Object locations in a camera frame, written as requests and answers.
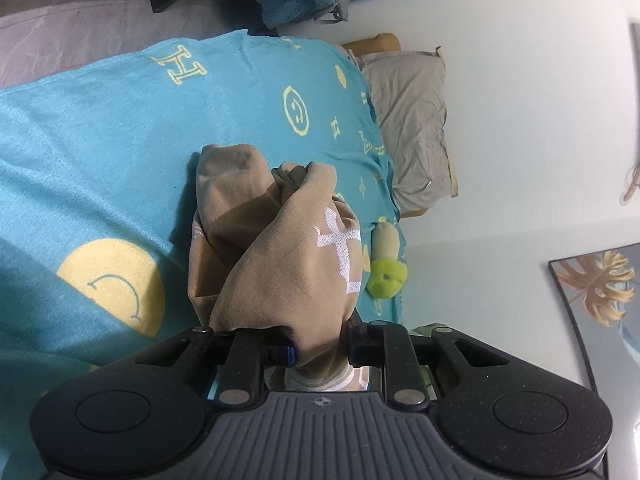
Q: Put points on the green and beige plush toy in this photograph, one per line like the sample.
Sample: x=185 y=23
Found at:
x=386 y=270

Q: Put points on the green fleece blanket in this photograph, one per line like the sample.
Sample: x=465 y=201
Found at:
x=425 y=329

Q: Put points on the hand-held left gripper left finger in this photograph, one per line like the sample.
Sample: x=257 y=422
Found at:
x=290 y=356

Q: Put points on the teal printed bed sheet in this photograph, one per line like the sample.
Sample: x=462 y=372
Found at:
x=100 y=160

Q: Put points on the grey pillow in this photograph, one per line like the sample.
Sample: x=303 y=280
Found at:
x=410 y=120

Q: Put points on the wall hook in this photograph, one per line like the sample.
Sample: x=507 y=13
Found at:
x=631 y=185

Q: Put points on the framed leaf wall picture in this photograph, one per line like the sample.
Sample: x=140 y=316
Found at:
x=600 y=300

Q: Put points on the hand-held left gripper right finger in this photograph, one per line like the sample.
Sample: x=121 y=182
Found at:
x=353 y=349

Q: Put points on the tan garment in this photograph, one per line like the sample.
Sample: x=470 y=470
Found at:
x=280 y=260

